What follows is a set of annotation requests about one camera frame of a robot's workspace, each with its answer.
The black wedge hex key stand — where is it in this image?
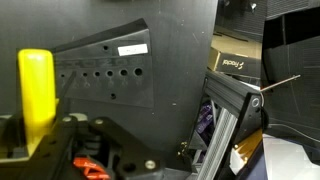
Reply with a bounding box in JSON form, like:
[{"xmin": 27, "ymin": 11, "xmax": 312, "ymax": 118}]
[{"xmin": 51, "ymin": 18, "xmax": 155, "ymax": 109}]

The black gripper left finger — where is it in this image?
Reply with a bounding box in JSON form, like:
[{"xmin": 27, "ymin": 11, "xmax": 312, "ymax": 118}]
[{"xmin": 0, "ymin": 114, "xmax": 41, "ymax": 180}]

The thin metal rod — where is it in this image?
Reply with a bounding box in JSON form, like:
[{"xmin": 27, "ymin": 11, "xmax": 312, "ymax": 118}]
[{"xmin": 259, "ymin": 74, "xmax": 302, "ymax": 93}]

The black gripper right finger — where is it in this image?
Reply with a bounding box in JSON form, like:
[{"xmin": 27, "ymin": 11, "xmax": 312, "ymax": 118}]
[{"xmin": 26, "ymin": 114, "xmax": 165, "ymax": 180}]

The purple plastic object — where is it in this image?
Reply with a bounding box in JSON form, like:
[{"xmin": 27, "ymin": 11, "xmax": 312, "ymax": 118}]
[{"xmin": 196, "ymin": 102, "xmax": 215, "ymax": 135}]

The aluminium table frame rail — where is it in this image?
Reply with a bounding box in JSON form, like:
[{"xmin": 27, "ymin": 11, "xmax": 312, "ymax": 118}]
[{"xmin": 194, "ymin": 70, "xmax": 265, "ymax": 180}]

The yellow T-handle hex key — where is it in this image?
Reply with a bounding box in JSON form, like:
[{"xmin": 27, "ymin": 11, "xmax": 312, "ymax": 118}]
[{"xmin": 17, "ymin": 48, "xmax": 60, "ymax": 157}]

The white floor sheet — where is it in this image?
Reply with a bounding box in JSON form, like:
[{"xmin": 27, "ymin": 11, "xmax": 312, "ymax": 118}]
[{"xmin": 262, "ymin": 133, "xmax": 320, "ymax": 180}]

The black gold printed box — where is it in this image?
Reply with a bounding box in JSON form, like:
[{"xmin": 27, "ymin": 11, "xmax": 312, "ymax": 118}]
[{"xmin": 207, "ymin": 32, "xmax": 263, "ymax": 79}]

